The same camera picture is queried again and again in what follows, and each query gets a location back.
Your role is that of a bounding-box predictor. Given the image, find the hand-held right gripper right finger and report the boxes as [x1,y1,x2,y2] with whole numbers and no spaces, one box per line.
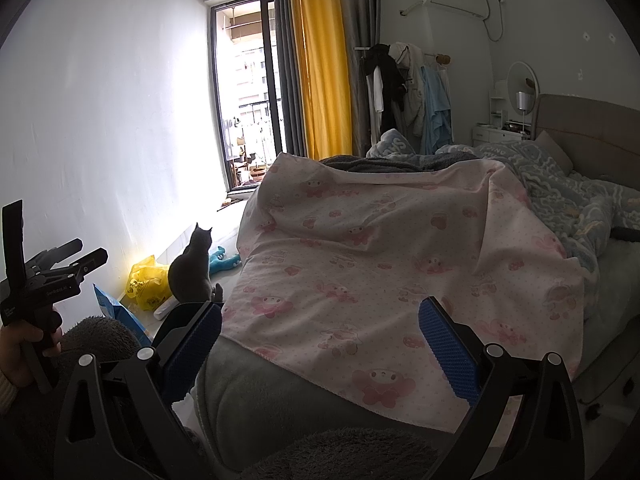
[417,296,586,480]

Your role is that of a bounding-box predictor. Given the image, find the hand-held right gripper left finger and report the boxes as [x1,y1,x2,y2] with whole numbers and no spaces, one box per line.
[52,301,223,480]

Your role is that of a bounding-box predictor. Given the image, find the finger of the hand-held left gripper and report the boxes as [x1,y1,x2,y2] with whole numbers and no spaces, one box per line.
[27,239,84,271]
[34,247,109,284]

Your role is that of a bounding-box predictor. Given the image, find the person's left hand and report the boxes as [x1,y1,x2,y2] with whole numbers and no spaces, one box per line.
[0,324,47,389]

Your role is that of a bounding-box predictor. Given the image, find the blue printed bag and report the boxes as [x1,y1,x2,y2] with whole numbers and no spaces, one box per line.
[92,283,154,349]

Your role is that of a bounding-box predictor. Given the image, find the yellow plastic bag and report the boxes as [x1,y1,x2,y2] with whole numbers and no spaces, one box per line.
[125,255,171,311]

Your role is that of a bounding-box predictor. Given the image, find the grey cat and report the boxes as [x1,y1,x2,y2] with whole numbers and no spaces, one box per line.
[167,222,226,306]

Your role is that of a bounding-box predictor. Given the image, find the pink printed blanket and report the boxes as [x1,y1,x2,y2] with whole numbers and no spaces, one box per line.
[220,152,587,434]

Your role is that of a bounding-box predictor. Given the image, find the dark grey blanket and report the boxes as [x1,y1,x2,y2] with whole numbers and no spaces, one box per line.
[320,152,481,174]

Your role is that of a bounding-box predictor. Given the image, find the grey blue patterned quilt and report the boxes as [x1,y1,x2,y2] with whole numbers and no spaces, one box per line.
[365,127,640,322]

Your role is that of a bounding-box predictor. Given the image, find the white vanity table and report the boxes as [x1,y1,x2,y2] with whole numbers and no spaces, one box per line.
[472,80,536,146]

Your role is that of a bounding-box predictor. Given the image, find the grey pillow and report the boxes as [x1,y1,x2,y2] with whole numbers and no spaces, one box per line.
[535,130,575,176]

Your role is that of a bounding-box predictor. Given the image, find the black framed balcony door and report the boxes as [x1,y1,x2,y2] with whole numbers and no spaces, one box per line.
[209,0,281,197]

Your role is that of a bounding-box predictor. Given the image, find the light blue hanging garment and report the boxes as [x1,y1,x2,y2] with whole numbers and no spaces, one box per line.
[420,65,454,154]

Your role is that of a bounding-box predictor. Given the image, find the beige hanging coat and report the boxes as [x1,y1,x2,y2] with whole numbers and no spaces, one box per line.
[390,42,426,139]

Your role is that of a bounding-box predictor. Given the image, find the grey upholstered headboard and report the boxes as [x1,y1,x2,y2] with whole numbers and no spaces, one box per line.
[535,92,640,197]

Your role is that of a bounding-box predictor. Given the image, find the white table lamp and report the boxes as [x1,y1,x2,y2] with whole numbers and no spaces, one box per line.
[515,91,532,136]

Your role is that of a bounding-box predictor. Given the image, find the black hanging garment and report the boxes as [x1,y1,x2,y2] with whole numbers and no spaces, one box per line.
[361,44,409,144]

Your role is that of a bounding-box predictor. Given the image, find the white hanging garment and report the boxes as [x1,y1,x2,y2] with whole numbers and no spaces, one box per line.
[367,67,384,114]

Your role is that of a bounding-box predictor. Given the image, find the round vanity mirror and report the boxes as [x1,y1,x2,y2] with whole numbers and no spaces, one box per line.
[506,61,540,111]

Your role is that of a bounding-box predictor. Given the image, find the grey curtain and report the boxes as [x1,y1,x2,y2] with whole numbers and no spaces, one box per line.
[335,0,381,159]
[272,0,309,159]

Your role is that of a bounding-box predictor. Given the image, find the yellow curtain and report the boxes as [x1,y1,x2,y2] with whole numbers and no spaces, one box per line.
[290,0,354,161]

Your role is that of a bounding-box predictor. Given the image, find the white air conditioner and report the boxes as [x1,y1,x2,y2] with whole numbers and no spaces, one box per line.
[417,0,489,21]

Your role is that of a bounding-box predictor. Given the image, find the clothes rack rail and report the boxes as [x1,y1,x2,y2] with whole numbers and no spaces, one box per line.
[354,46,451,64]

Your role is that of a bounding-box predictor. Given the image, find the white power cable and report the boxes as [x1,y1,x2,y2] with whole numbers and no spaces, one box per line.
[481,0,506,44]

